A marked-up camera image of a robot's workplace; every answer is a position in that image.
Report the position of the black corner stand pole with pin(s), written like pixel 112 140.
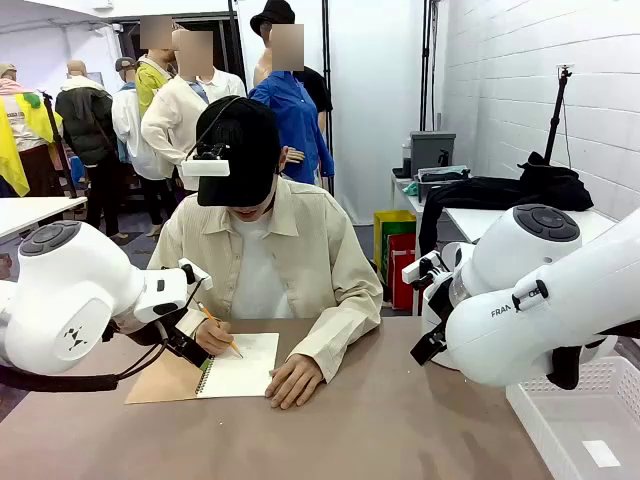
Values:
pixel 426 60

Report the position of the black light stand pole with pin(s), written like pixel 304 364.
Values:
pixel 327 50

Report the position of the person's right forearm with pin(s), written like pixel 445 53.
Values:
pixel 190 322

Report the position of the brown spiral notebook white pages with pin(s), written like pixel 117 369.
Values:
pixel 245 375

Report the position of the black camera tripod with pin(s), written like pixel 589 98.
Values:
pixel 555 120

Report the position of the mannequin in yellow-green shirt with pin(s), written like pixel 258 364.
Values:
pixel 147 82

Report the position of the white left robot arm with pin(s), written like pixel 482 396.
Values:
pixel 60 280

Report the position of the white desk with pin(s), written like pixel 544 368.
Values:
pixel 30 212

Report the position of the black clothing pile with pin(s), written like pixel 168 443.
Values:
pixel 545 187

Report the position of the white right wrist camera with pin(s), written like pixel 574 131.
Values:
pixel 417 270

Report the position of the black bucket hat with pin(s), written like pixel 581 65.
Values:
pixel 272 15

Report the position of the capped mannequin in white jacket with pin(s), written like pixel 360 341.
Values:
pixel 127 125

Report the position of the red shopping bag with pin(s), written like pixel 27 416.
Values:
pixel 402 270

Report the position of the white side table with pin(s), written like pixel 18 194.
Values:
pixel 475 222

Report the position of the yellow shopping bag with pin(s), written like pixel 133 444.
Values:
pixel 392 222

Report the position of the mannequin in blue shirt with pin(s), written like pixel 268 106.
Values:
pixel 292 110

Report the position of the yellow pencil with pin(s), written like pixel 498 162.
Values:
pixel 207 314

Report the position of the black baseball cap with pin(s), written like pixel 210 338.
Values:
pixel 240 150

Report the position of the person's left hand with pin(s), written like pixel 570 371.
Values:
pixel 292 382

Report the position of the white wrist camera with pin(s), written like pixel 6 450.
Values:
pixel 417 270
pixel 195 272

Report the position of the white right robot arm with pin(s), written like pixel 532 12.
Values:
pixel 530 345

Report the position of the green cloth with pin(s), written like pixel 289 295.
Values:
pixel 411 188

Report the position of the mannequin in black t-shirt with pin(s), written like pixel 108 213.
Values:
pixel 320 92

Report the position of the grey storage box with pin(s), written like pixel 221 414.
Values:
pixel 432 150

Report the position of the white perforated plastic basket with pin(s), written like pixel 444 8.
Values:
pixel 560 430

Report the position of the person in cream shirt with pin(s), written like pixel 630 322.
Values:
pixel 270 260

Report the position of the black thin stand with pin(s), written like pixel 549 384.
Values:
pixel 60 145

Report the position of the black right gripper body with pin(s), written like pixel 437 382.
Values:
pixel 436 305

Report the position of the person's right hand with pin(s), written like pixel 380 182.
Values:
pixel 215 339

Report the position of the dark grey tray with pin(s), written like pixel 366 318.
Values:
pixel 442 174

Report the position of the white head-mounted camera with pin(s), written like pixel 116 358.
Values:
pixel 205 167

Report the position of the mannequin in dark olive jacket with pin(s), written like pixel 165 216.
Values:
pixel 82 120

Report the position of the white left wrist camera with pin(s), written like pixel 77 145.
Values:
pixel 195 272

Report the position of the mannequin in white shirt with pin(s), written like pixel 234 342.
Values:
pixel 170 120

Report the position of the person's left forearm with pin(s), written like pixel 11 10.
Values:
pixel 340 335

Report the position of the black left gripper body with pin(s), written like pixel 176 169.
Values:
pixel 142 334

